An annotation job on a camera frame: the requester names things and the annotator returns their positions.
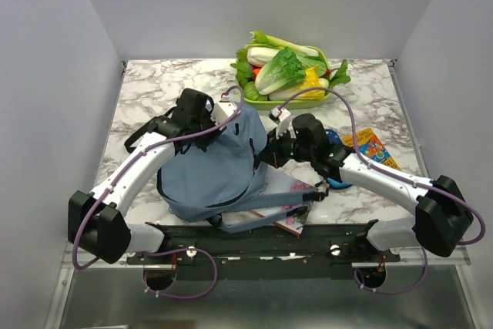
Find green vegetable tray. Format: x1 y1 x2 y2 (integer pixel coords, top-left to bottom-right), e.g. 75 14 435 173
235 45 334 111

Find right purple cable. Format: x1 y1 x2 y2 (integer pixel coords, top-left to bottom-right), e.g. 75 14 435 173
269 86 487 294

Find orange blue children's book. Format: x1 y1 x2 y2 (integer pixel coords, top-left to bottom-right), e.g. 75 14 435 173
356 128 401 170

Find celery stalk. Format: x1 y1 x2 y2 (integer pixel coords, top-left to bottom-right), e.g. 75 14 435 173
250 30 320 57

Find blue student backpack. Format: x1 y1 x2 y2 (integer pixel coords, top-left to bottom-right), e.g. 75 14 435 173
156 106 326 233

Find yellow napa cabbage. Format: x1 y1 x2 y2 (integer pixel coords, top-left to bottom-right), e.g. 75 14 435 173
268 67 329 101

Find green bok choy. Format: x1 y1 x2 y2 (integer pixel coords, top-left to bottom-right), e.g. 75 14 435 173
243 81 268 101

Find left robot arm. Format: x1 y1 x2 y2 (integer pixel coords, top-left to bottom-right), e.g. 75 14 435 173
68 89 241 270

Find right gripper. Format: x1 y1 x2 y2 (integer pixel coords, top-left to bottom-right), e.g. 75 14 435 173
256 126 314 169

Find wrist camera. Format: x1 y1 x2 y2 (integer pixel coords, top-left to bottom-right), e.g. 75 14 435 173
211 101 241 126
269 106 292 139

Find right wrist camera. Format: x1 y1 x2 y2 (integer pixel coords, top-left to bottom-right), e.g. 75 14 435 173
269 106 292 139

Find blue dinosaur pencil case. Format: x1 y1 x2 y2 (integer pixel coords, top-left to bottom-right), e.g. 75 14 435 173
321 128 354 191

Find designer fate flower book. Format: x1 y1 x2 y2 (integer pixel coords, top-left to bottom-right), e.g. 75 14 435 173
250 167 316 237

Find green napa cabbage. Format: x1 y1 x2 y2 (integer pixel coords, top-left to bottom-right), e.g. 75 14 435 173
255 48 306 95

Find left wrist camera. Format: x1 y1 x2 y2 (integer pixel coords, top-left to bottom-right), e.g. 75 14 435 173
211 101 241 126

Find spinach bunch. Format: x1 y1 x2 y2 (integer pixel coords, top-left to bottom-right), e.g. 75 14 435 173
329 59 351 89

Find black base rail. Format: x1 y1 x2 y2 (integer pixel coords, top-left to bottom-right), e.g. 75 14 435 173
115 223 451 282

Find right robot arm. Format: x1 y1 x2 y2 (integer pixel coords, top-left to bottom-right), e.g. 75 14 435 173
260 111 473 261

